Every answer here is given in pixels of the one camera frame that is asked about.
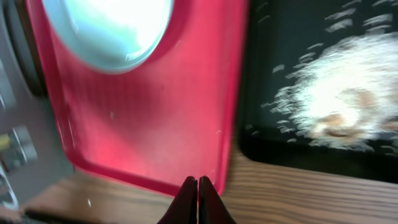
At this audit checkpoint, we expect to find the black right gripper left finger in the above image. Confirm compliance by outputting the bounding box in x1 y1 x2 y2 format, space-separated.
158 176 198 224

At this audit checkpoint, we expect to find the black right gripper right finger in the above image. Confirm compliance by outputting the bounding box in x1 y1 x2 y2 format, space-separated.
198 176 236 224

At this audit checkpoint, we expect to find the light blue plate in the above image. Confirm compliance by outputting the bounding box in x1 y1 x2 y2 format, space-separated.
42 0 174 74

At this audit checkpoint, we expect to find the black food waste tray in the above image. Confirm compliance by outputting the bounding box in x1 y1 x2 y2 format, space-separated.
238 0 397 183

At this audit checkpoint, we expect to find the grey dishwasher rack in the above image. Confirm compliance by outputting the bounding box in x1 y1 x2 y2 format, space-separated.
1 0 74 210

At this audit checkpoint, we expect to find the red plastic tray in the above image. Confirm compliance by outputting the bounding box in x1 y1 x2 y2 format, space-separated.
26 0 248 196

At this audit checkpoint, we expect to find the pile of rice scraps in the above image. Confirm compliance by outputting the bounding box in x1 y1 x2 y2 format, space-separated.
274 30 397 150

